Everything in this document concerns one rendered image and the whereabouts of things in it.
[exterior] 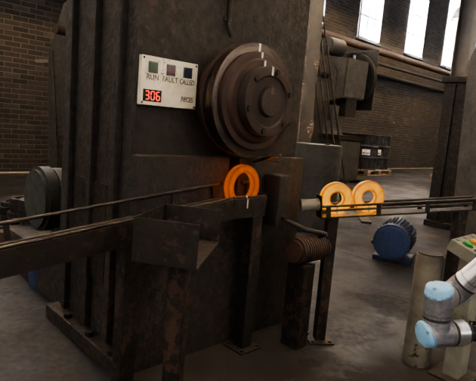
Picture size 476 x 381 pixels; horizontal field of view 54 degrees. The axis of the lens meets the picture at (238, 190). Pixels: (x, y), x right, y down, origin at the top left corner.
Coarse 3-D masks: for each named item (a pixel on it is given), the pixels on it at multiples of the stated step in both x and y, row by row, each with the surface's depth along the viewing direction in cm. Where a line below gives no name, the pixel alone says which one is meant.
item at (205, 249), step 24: (144, 216) 146; (168, 216) 164; (192, 216) 162; (216, 216) 160; (144, 240) 139; (168, 240) 137; (192, 240) 136; (216, 240) 161; (168, 264) 138; (192, 264) 136; (168, 288) 152; (168, 312) 154; (168, 336) 155; (168, 360) 156
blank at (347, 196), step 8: (328, 184) 219; (336, 184) 218; (344, 184) 218; (320, 192) 220; (328, 192) 218; (344, 192) 219; (328, 200) 218; (344, 200) 219; (352, 200) 220; (336, 208) 219; (344, 208) 220
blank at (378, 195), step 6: (360, 186) 220; (366, 186) 220; (372, 186) 220; (378, 186) 221; (354, 192) 220; (360, 192) 220; (372, 192) 222; (378, 192) 221; (354, 198) 220; (360, 198) 220; (372, 198) 224; (378, 198) 222; (384, 198) 222; (360, 210) 221; (366, 210) 222; (372, 210) 222
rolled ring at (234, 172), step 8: (232, 168) 199; (240, 168) 198; (248, 168) 201; (232, 176) 195; (248, 176) 206; (256, 176) 205; (224, 184) 197; (232, 184) 196; (256, 184) 206; (224, 192) 197; (232, 192) 197; (248, 192) 207; (256, 192) 207
